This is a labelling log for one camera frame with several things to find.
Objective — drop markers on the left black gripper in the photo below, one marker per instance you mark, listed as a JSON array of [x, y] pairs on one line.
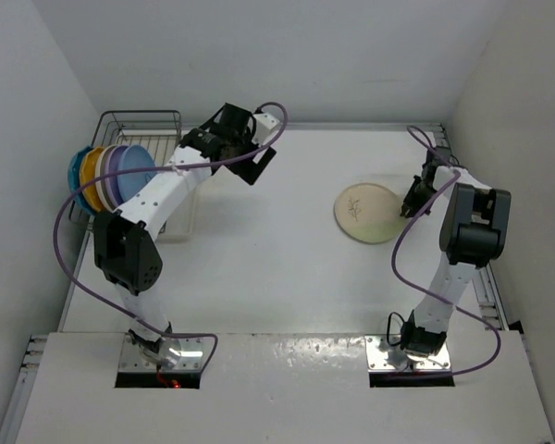
[[248, 169]]

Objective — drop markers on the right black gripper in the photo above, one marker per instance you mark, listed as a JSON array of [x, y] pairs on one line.
[[411, 205]]

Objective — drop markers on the beige green leaf plate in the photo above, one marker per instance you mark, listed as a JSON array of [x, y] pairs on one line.
[[369, 213]]

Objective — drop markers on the blue plate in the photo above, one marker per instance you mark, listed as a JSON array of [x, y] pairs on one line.
[[134, 157]]

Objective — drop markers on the purple plate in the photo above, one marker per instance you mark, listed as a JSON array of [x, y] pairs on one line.
[[111, 166]]

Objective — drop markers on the yellow polka dot plate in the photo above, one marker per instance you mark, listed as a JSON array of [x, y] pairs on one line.
[[88, 173]]

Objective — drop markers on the teal polka dot plate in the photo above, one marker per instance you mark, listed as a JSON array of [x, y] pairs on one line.
[[74, 180]]

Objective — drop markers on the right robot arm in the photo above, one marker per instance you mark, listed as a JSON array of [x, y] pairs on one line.
[[473, 233]]

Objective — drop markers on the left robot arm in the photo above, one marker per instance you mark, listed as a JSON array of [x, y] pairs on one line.
[[124, 239]]

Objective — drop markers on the cream drip tray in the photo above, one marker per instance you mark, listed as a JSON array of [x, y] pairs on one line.
[[185, 217]]

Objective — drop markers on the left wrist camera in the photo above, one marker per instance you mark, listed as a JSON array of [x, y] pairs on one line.
[[265, 125]]

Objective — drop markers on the grey wire dish rack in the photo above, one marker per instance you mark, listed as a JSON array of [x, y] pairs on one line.
[[111, 122]]

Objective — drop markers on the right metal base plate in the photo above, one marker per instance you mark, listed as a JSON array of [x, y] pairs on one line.
[[383, 358]]

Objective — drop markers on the metal base plate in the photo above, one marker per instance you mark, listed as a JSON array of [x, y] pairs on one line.
[[383, 358], [174, 356]]

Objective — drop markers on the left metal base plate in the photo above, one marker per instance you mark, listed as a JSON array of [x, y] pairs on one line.
[[174, 356]]

